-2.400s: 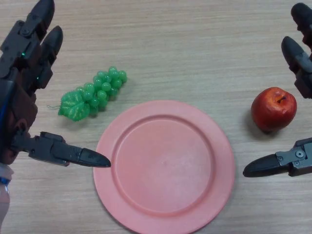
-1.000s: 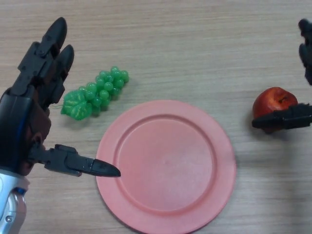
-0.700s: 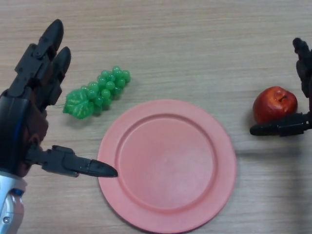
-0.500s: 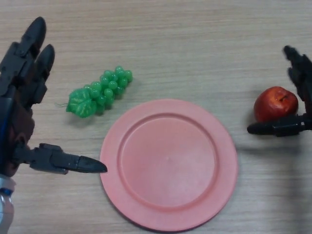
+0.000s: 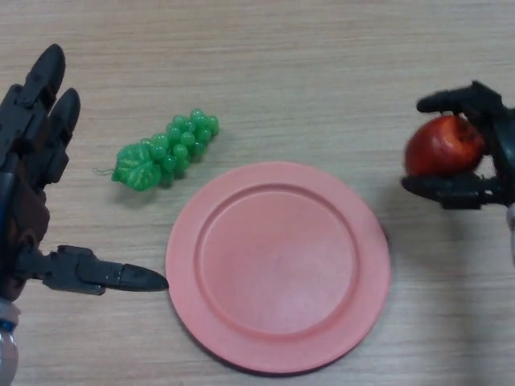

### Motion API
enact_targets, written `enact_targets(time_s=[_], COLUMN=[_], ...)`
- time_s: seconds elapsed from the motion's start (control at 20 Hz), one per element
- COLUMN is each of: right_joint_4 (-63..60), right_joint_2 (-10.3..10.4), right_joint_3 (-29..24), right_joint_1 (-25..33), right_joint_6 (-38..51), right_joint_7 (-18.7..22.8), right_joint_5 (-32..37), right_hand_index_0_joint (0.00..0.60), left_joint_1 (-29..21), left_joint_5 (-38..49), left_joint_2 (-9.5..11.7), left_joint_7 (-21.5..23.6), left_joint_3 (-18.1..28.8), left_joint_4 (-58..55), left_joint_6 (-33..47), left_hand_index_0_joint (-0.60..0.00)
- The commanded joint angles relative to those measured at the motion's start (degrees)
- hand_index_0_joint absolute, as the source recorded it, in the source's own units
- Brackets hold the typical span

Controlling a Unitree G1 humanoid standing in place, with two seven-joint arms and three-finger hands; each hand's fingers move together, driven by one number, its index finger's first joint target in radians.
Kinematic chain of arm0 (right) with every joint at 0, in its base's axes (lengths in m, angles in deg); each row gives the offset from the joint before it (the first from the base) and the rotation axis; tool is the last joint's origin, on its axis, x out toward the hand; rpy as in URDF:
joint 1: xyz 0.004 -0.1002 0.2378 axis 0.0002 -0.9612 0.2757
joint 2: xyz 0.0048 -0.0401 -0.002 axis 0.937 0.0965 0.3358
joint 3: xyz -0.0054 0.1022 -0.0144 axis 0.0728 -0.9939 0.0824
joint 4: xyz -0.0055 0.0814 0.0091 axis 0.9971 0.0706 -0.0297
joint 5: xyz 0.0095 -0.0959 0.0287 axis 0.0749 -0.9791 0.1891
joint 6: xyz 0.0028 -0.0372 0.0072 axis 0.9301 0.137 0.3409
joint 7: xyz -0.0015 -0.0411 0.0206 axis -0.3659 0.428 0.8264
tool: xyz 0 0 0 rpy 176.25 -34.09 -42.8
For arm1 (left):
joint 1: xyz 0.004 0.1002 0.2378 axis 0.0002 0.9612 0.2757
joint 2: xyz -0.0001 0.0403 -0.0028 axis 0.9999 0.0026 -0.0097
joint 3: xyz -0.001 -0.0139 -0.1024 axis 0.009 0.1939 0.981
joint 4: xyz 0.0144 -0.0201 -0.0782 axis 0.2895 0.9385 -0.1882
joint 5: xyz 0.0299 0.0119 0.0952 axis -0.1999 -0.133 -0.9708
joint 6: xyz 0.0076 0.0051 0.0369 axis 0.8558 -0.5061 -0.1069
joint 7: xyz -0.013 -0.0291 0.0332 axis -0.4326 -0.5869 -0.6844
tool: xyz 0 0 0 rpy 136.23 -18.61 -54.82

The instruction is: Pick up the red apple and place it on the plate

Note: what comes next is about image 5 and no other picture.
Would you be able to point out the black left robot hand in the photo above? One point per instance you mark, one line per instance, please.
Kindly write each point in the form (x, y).
(20, 201)

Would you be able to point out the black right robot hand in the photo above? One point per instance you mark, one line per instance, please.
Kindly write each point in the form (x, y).
(505, 144)

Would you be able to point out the red apple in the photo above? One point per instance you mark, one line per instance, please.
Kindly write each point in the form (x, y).
(442, 149)

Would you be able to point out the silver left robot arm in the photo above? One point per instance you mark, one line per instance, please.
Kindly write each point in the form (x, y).
(6, 350)

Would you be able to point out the pink round plate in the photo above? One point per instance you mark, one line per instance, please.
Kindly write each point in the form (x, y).
(277, 269)

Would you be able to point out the green plastic grape bunch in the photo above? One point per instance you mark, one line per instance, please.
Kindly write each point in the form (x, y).
(181, 140)

